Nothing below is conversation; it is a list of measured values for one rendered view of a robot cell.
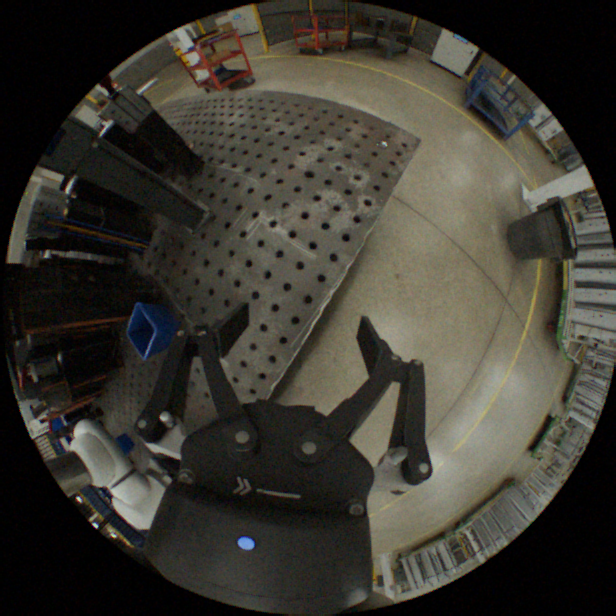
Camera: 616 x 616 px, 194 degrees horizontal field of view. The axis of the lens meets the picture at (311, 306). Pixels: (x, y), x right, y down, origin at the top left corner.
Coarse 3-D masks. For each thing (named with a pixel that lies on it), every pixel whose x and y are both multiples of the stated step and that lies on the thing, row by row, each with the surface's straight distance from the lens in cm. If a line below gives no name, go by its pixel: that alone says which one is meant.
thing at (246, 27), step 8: (240, 8) 1061; (248, 8) 1074; (232, 16) 1095; (240, 16) 1066; (248, 16) 1061; (232, 24) 1106; (240, 24) 1078; (248, 24) 1053; (256, 24) 1083; (240, 32) 1091; (248, 32) 1064; (256, 32) 1077
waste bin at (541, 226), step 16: (544, 208) 199; (560, 208) 183; (512, 224) 212; (528, 224) 198; (544, 224) 188; (560, 224) 180; (512, 240) 206; (528, 240) 197; (544, 240) 189; (560, 240) 182; (576, 240) 213; (528, 256) 207; (544, 256) 202; (560, 256) 194; (576, 256) 206
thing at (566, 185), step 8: (584, 168) 296; (568, 176) 295; (576, 176) 289; (584, 176) 287; (552, 184) 298; (560, 184) 291; (568, 184) 289; (576, 184) 290; (584, 184) 291; (592, 184) 294; (528, 192) 323; (536, 192) 305; (544, 192) 296; (552, 192) 294; (560, 192) 294; (568, 192) 294; (528, 200) 304; (536, 200) 303; (544, 200) 302; (536, 208) 327
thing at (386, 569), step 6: (390, 552) 688; (384, 558) 688; (384, 564) 688; (384, 570) 688; (390, 570) 690; (384, 576) 690; (390, 576) 689; (384, 582) 691; (390, 582) 687; (390, 588) 682; (396, 588) 687; (390, 594) 686
